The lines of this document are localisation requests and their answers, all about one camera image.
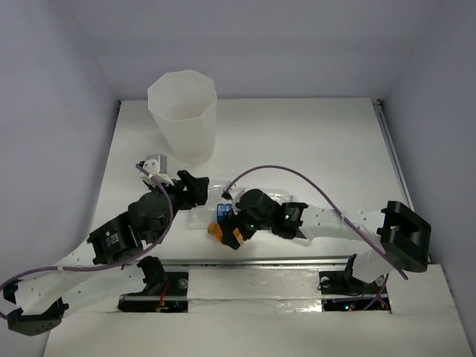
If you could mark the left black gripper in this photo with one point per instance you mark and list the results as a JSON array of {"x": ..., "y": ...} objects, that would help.
[{"x": 192, "y": 190}]

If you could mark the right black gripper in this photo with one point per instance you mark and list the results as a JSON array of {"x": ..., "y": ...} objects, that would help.
[{"x": 230, "y": 222}]

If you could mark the orange textured juice bottle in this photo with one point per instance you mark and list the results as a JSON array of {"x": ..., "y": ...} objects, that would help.
[{"x": 226, "y": 236}]

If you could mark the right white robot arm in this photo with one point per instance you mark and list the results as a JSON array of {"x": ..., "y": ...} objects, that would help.
[{"x": 398, "y": 238}]

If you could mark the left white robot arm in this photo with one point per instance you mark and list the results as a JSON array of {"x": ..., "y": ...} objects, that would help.
[{"x": 113, "y": 262}]

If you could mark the translucent white plastic bin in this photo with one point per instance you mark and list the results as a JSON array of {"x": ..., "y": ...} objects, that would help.
[{"x": 184, "y": 106}]

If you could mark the clear bottle green label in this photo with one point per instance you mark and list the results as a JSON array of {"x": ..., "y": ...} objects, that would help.
[{"x": 215, "y": 190}]

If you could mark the clear crushed unlabelled bottle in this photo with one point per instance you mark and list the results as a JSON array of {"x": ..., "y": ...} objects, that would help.
[{"x": 281, "y": 196}]

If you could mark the clear bottle orange blue label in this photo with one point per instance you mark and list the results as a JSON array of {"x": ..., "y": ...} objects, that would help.
[{"x": 304, "y": 242}]

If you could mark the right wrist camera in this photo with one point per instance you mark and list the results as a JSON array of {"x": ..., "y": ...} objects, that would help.
[{"x": 233, "y": 195}]

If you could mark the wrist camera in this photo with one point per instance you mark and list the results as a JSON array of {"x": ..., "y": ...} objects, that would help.
[
  {"x": 233, "y": 195},
  {"x": 155, "y": 165}
]

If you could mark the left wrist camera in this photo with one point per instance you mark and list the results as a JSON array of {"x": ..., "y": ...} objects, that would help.
[{"x": 155, "y": 165}]

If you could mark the aluminium side rail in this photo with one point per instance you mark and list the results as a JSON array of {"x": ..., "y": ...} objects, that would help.
[{"x": 378, "y": 109}]

